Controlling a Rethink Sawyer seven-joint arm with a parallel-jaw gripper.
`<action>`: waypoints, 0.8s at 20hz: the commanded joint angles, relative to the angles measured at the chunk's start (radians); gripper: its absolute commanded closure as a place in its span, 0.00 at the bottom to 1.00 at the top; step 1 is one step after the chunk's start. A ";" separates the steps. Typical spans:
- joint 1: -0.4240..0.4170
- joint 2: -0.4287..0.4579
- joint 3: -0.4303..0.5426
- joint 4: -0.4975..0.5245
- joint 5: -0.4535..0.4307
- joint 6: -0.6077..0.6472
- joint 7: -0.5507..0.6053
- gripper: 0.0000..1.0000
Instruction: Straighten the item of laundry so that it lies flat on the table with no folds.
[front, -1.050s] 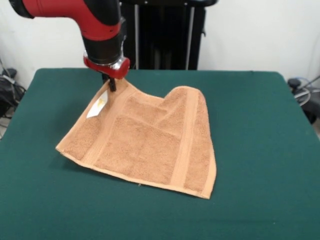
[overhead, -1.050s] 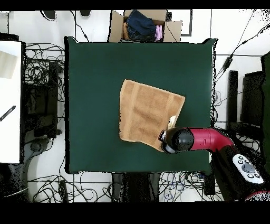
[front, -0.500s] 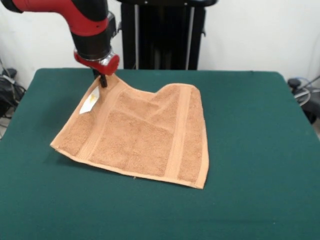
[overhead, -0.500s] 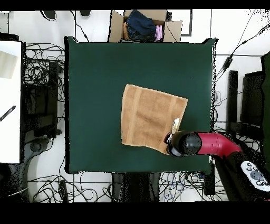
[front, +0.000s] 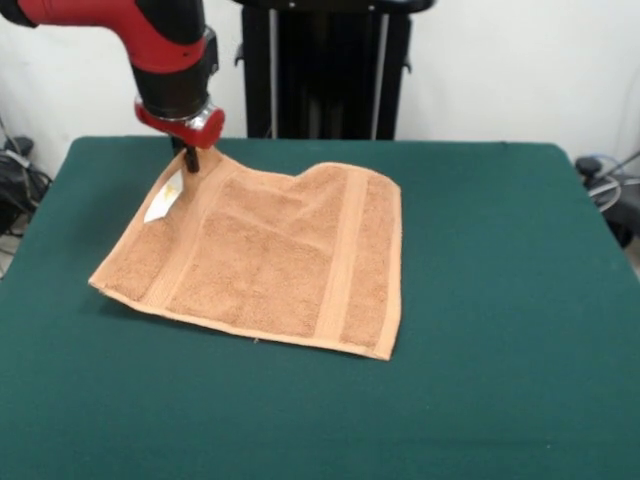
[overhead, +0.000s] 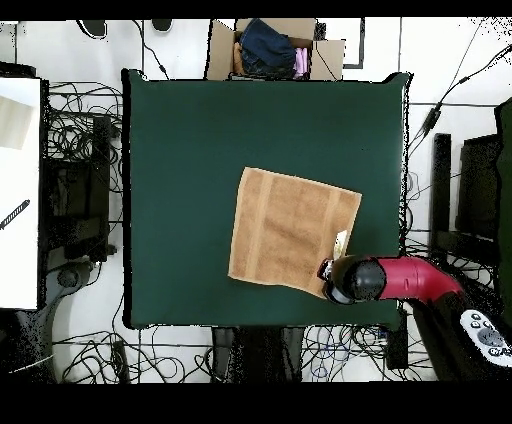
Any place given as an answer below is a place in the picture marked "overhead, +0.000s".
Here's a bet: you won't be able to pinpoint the black cable tangle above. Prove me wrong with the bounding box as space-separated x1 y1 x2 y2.
46 81 125 193
53 327 213 383
301 324 437 383

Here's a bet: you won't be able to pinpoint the orange terry towel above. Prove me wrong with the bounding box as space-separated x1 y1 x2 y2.
227 166 363 300

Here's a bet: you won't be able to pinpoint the pink garment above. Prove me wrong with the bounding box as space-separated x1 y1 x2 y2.
293 46 310 79

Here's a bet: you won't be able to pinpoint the white board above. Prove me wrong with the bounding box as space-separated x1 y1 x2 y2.
0 77 42 311

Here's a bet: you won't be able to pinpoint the black cable with adapter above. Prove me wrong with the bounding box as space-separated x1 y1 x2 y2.
407 19 512 161

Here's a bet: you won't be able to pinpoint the black striped tool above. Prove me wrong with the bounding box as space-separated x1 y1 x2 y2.
0 198 32 231

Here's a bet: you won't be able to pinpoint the dark green table cloth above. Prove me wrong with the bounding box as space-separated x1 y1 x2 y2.
121 68 413 330

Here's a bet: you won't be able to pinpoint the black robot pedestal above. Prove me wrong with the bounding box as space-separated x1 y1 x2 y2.
211 325 306 383

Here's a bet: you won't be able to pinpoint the blue jeans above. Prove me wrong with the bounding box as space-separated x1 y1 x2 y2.
238 17 298 77

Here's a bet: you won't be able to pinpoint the black equipment rack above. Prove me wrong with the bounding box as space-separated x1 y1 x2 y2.
41 115 118 273
428 132 502 277

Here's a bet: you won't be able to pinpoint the brown cardboard box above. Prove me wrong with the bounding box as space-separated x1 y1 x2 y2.
205 17 346 82

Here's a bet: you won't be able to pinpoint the beige paper sheet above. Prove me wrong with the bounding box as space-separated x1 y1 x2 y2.
0 94 34 151

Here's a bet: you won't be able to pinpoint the thin black cable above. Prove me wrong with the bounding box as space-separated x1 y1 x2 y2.
132 19 170 80

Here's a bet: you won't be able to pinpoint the orange cloth in box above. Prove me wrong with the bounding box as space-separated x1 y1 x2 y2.
232 41 246 75

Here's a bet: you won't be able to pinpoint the black rectangular box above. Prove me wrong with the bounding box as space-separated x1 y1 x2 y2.
385 309 410 371

